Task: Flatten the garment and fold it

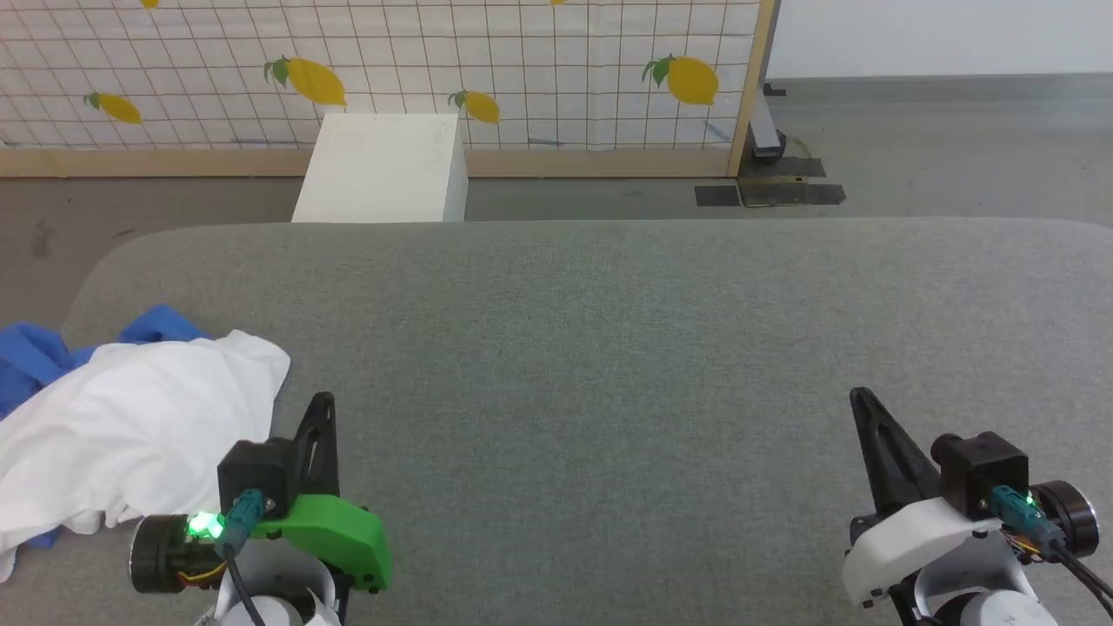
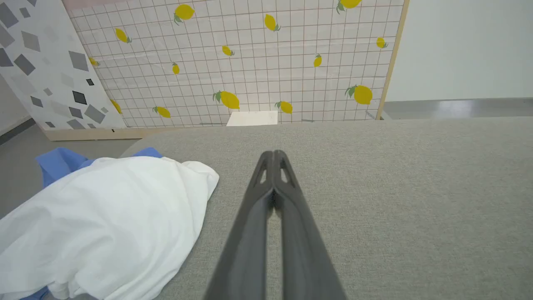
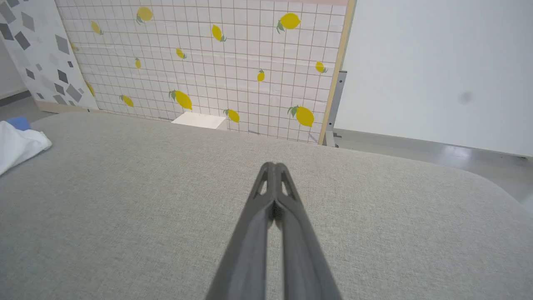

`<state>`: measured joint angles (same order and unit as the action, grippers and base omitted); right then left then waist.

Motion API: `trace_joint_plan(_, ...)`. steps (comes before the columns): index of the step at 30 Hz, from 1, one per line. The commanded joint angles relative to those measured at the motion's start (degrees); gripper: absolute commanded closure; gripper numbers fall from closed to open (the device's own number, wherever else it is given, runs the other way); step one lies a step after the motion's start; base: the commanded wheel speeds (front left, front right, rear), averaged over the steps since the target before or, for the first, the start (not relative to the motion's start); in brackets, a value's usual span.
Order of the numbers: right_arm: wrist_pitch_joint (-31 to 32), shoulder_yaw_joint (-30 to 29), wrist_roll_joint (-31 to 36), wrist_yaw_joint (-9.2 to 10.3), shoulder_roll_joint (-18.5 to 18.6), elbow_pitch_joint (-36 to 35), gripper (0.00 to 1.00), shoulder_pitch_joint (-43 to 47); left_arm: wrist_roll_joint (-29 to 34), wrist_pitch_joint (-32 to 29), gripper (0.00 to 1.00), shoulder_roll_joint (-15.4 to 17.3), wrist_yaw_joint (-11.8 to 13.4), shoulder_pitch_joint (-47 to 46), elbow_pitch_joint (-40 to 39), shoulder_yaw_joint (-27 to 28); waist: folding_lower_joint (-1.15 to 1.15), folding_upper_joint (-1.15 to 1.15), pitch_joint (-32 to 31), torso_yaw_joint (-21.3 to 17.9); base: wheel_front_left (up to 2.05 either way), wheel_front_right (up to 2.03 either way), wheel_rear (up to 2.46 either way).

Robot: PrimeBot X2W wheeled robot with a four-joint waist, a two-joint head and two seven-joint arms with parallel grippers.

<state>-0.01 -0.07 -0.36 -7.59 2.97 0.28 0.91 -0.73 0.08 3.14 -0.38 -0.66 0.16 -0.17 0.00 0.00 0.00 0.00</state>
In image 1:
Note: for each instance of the brown floor plate with tape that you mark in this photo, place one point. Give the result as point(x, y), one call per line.
point(778, 191)

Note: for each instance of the black floor tape patch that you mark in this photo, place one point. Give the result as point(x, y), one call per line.
point(716, 196)

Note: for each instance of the white box cabinet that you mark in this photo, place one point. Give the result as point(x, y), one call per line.
point(383, 169)

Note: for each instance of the white and blue garment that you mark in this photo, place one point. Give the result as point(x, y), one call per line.
point(130, 417)

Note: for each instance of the lemon pattern grid panel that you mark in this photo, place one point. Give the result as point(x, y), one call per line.
point(522, 52)

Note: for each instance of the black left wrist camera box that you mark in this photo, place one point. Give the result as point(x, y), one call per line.
point(252, 474)

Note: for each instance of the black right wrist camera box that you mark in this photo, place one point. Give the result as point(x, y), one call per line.
point(978, 469)

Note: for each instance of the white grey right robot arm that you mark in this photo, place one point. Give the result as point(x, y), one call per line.
point(1065, 517)

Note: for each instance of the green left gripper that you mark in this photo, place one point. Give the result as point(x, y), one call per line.
point(343, 530)

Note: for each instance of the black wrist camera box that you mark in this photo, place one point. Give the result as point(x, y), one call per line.
point(252, 474)
point(978, 469)

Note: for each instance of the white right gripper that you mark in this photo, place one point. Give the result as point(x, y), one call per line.
point(913, 535)

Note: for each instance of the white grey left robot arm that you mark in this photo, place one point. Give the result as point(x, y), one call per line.
point(161, 552)

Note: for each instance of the grey metal partition foot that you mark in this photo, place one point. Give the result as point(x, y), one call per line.
point(765, 130)

